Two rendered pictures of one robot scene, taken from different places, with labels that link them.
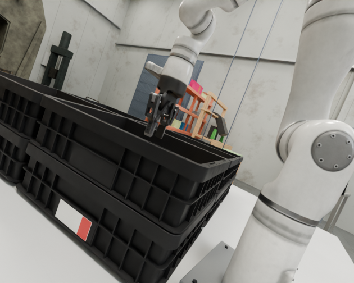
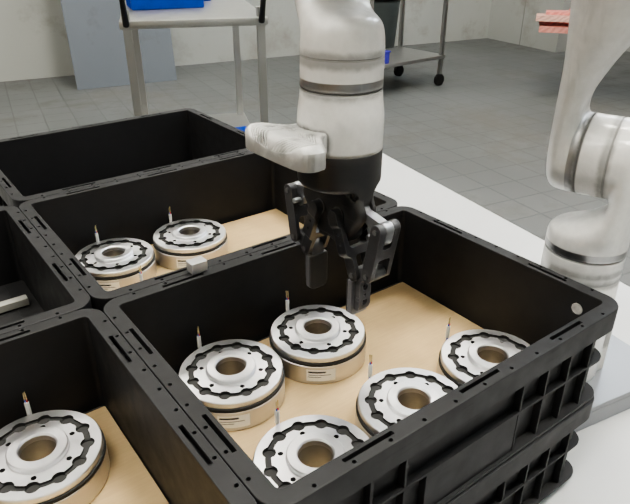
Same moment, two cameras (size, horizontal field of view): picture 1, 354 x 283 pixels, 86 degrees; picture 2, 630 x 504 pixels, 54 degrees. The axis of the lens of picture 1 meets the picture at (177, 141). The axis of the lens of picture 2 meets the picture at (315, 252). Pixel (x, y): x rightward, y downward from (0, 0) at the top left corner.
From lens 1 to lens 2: 64 cm
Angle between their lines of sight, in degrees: 61
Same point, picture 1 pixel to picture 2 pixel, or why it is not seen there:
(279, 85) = not seen: outside the picture
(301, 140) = not seen: outside the picture
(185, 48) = (381, 59)
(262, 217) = (591, 280)
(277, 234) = (612, 285)
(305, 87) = (597, 75)
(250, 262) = not seen: hidden behind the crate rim
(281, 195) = (615, 245)
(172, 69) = (373, 135)
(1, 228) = not seen: outside the picture
